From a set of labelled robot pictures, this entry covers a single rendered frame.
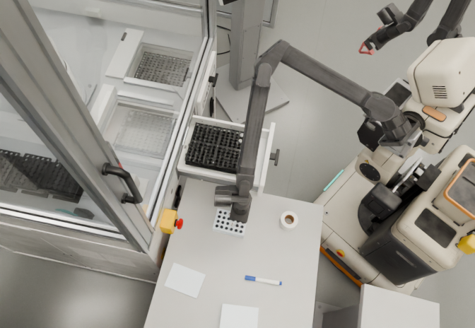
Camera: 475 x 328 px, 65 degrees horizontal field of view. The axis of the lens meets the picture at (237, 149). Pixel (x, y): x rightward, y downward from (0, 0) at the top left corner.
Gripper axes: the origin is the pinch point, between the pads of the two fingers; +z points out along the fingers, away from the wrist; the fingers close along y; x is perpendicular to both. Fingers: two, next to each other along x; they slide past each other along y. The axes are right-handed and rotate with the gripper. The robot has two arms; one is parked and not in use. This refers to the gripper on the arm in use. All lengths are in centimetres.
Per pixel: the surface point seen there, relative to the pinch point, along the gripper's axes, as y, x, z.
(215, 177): -10.2, -12.4, -6.5
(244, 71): -119, -20, 57
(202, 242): 12.1, -11.4, 5.5
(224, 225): 4.7, -4.7, 1.5
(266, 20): -189, -16, 74
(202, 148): -20.3, -20.3, -8.7
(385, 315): 22, 60, 4
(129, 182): 22, -23, -69
